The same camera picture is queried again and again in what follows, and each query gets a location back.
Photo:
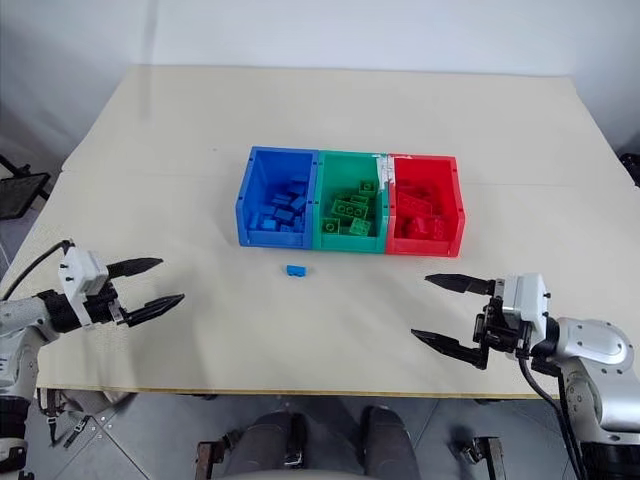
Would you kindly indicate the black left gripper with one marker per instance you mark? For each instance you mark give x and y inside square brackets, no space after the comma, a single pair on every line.
[106,306]

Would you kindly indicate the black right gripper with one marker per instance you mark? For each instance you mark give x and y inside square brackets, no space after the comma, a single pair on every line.
[500,335]

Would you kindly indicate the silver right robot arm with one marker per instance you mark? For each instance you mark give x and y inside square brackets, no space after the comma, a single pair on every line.
[595,350]

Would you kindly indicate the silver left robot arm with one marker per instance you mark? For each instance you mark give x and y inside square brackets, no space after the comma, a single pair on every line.
[17,320]

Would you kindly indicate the long red toy block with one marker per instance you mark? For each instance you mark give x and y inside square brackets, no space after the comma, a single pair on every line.
[414,203]

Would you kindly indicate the green square toy block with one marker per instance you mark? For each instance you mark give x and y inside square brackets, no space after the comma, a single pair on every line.
[367,187]
[330,226]
[361,226]

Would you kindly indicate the dark rounded shape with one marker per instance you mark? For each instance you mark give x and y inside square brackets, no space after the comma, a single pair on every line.
[267,445]
[390,442]

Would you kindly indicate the red plastic bin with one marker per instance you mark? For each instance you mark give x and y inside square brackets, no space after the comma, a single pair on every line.
[425,172]

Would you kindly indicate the long green toy block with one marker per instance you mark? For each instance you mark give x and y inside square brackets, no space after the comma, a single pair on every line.
[346,206]

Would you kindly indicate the black metal stand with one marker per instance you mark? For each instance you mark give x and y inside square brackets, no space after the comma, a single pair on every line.
[20,192]

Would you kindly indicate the small blue toy block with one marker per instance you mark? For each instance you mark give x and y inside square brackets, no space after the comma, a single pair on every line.
[296,270]

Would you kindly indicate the white tape strip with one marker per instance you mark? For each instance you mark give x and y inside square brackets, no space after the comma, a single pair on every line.
[385,172]

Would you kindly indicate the blue plastic bin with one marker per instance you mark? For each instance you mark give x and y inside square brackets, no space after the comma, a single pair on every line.
[255,170]

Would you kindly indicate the green plastic bin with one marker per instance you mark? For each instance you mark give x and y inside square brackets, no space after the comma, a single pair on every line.
[345,170]

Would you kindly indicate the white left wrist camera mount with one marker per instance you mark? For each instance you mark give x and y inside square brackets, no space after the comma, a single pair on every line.
[82,272]

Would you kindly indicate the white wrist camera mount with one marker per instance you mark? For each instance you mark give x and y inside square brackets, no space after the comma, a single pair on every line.
[525,300]
[82,272]

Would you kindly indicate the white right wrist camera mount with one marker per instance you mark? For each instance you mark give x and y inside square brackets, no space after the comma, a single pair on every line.
[525,300]

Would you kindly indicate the rusty metal bracket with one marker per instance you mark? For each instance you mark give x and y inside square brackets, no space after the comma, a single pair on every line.
[487,455]
[207,457]

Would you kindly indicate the black object at wall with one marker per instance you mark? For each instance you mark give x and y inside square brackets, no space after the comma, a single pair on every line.
[631,170]

